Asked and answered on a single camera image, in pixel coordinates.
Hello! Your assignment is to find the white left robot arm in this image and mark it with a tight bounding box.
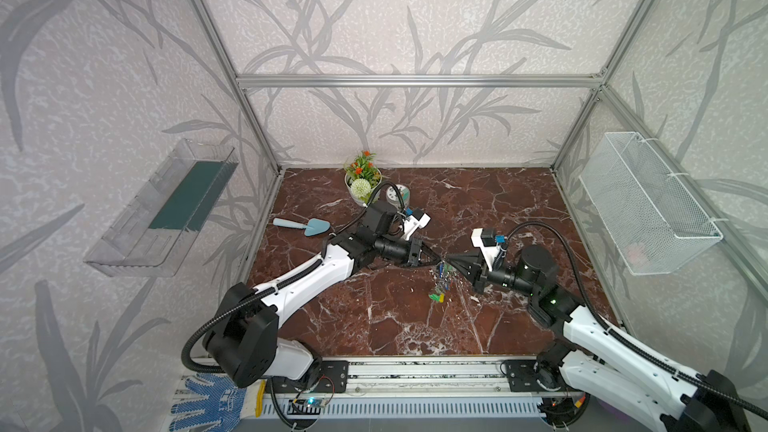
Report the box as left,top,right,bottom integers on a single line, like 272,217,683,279
181,193,441,389

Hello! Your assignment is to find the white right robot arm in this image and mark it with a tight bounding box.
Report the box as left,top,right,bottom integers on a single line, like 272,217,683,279
444,228,767,431

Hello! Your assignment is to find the printed snack jar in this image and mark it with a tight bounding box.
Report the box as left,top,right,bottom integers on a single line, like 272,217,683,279
386,184,410,208

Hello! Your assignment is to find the potted artificial flower plant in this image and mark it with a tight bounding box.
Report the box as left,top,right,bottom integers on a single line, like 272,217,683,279
344,150,382,206

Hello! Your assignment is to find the light blue toy trowel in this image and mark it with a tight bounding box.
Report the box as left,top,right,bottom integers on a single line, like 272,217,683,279
272,218,331,237

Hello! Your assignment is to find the green circuit board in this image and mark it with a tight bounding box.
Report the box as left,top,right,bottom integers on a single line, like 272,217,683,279
288,396,333,416

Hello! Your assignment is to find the blue dotted work glove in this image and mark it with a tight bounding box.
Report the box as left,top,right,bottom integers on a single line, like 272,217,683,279
167,374,263,432

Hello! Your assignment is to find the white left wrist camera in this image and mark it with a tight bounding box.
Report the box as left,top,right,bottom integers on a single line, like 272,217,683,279
402,209,431,241

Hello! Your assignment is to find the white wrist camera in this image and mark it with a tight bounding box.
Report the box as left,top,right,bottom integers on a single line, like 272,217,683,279
471,228,508,271
402,209,431,241

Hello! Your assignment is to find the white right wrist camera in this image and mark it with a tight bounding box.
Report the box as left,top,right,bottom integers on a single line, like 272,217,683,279
471,228,508,271

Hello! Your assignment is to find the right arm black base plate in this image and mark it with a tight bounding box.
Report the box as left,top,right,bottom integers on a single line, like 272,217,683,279
500,357,577,395

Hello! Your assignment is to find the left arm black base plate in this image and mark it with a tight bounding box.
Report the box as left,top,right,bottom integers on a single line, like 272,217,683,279
274,360,350,394

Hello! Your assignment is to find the white wire mesh basket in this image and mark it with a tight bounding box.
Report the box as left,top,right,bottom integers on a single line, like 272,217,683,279
580,132,723,276

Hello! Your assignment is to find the clear plastic wall tray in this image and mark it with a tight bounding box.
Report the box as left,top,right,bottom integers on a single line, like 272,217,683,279
84,139,239,278

